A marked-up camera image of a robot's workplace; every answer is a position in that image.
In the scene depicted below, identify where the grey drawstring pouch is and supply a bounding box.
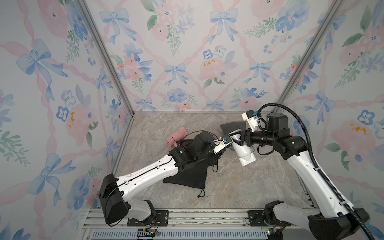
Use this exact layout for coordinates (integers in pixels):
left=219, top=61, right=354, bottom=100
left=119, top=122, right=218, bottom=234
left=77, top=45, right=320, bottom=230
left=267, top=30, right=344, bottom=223
left=220, top=122, right=247, bottom=135

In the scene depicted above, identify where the white hair dryer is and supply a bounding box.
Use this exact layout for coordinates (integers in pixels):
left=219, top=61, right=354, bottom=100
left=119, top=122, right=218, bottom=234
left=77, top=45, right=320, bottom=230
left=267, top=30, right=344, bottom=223
left=231, top=134, right=257, bottom=167

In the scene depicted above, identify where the plain black pouch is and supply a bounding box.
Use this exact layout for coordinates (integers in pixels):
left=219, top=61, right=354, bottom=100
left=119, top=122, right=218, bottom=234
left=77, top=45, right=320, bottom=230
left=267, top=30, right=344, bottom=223
left=163, top=161, right=209, bottom=198

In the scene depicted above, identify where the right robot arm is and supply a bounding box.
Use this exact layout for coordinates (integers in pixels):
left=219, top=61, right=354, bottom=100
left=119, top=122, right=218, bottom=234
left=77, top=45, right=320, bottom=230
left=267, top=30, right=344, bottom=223
left=229, top=111, right=373, bottom=240

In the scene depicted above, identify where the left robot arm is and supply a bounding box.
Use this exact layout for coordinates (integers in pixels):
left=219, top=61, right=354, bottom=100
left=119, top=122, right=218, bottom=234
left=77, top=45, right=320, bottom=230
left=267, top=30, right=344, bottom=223
left=99, top=131, right=233, bottom=227

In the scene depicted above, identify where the pink hair dryer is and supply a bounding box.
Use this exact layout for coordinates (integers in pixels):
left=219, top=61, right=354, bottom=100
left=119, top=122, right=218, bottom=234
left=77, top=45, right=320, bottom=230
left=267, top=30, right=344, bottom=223
left=165, top=127, right=188, bottom=147

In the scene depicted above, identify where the black pouch with gold logo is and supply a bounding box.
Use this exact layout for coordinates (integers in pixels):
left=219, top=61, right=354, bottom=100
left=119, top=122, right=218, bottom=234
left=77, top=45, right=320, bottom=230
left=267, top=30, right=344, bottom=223
left=179, top=140, right=220, bottom=172

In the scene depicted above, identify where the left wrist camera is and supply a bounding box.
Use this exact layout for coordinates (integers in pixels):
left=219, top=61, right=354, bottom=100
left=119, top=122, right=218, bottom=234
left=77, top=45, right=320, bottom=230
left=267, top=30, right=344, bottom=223
left=215, top=135, right=233, bottom=148

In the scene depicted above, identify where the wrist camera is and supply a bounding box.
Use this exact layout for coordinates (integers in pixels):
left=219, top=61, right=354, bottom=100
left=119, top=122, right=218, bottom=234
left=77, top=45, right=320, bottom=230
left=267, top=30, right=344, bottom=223
left=215, top=135, right=233, bottom=148
left=242, top=110, right=260, bottom=133

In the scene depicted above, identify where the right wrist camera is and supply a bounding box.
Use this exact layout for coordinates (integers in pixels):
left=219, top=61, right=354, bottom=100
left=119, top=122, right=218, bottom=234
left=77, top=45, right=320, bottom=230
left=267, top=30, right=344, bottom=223
left=242, top=110, right=260, bottom=133

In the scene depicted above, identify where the black corrugated cable conduit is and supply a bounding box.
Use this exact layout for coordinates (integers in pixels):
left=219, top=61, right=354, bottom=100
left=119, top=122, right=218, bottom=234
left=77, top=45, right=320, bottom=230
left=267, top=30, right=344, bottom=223
left=257, top=103, right=376, bottom=240

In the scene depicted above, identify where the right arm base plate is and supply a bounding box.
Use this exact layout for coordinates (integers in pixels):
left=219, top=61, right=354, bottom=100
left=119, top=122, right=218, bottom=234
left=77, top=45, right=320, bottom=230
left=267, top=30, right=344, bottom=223
left=246, top=210, right=287, bottom=228

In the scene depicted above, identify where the aluminium front rail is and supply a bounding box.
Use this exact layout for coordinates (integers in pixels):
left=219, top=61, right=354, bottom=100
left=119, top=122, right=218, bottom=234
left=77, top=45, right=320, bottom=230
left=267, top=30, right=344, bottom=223
left=79, top=208, right=331, bottom=240

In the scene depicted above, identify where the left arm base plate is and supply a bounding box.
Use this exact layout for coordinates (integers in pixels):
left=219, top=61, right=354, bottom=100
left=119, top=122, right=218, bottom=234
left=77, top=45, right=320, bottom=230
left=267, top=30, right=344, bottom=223
left=127, top=210, right=170, bottom=227

